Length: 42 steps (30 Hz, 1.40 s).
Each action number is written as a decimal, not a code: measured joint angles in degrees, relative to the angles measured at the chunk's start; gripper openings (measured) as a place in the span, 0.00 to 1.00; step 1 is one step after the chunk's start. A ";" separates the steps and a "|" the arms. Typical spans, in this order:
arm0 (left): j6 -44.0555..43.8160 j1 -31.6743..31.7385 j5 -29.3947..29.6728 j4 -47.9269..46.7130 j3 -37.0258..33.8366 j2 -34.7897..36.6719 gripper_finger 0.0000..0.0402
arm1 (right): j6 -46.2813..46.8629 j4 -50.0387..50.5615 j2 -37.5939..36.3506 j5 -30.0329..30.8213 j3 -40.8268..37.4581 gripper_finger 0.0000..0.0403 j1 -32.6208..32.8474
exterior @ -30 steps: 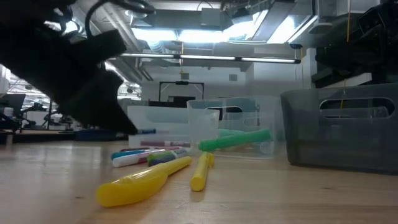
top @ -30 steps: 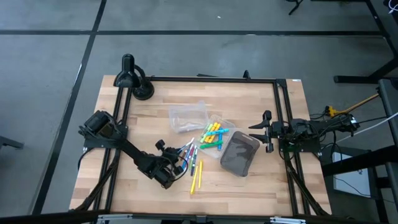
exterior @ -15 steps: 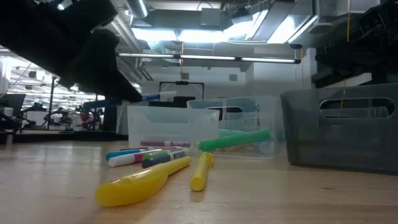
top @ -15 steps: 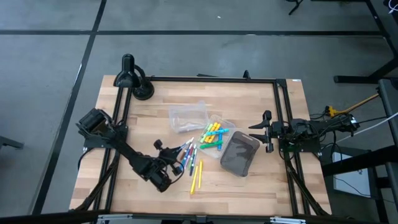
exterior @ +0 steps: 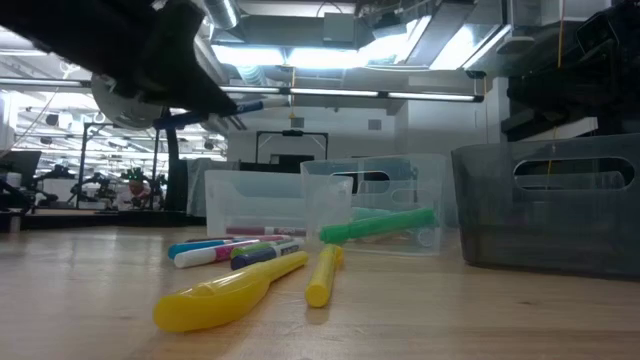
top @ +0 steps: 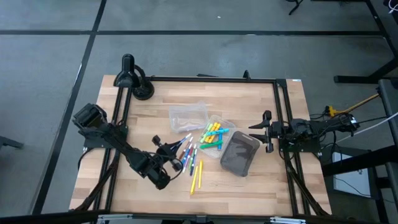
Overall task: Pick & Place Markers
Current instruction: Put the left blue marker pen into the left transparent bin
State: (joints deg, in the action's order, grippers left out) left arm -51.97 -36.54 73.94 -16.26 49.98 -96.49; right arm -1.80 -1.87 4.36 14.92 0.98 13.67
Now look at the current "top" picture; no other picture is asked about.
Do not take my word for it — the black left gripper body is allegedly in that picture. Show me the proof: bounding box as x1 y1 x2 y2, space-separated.
151 134 185 173

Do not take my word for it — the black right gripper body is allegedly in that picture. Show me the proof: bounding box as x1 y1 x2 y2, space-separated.
262 110 285 154

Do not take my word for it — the blue thin marker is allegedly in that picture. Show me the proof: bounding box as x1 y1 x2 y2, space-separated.
182 142 193 166

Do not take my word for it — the green thin marker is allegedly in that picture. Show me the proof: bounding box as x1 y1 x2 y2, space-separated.
188 143 197 171

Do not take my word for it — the light green highlighter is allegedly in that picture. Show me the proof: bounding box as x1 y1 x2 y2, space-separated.
198 123 214 144

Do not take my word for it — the cyan highlighter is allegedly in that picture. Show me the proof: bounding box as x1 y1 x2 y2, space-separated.
205 128 230 138

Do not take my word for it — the dark grey container lid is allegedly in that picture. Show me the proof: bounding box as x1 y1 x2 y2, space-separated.
219 130 261 178

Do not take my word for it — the clear plastic bin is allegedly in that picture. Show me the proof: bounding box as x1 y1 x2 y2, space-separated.
197 113 237 160
168 101 210 134

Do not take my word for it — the black desk lamp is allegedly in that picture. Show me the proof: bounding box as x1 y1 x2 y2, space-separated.
113 53 155 101

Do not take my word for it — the white box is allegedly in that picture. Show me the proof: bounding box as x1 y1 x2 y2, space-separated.
331 151 373 199

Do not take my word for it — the black table leg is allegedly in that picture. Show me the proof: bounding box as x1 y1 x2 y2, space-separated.
334 57 398 85

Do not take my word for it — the black stand leg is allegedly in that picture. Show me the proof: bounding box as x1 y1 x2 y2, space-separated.
285 0 305 16

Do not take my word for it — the black crossbeam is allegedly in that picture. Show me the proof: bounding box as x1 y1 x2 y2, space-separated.
0 210 398 224

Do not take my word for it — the black floor stand foot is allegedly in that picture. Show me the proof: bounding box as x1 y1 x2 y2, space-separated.
0 135 25 151

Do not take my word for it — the yellow power cord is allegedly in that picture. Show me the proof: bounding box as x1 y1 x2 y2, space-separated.
325 93 381 118

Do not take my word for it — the silver metal bracket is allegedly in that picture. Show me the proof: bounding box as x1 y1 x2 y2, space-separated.
269 216 307 224
97 213 134 224

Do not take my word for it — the black desk frame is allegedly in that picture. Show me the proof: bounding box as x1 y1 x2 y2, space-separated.
320 77 398 224

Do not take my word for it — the white cable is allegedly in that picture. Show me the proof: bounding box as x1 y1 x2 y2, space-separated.
335 111 398 144

